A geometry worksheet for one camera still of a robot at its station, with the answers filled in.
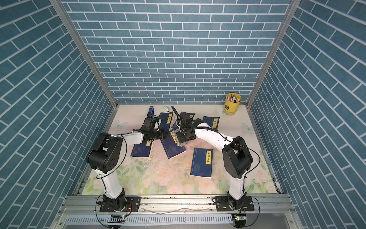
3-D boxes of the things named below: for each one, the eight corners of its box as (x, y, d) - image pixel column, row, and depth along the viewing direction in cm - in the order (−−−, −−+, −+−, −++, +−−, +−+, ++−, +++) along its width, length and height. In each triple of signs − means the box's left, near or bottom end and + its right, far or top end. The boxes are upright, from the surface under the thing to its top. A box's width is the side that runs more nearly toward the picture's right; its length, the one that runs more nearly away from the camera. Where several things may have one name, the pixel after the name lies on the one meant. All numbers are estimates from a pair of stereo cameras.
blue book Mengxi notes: (190, 175, 86) (190, 174, 83) (193, 148, 97) (193, 146, 95) (211, 178, 84) (212, 177, 82) (212, 151, 96) (213, 149, 94)
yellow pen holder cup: (223, 115, 116) (227, 103, 105) (221, 105, 124) (224, 92, 113) (238, 116, 117) (243, 103, 105) (235, 105, 124) (239, 92, 113)
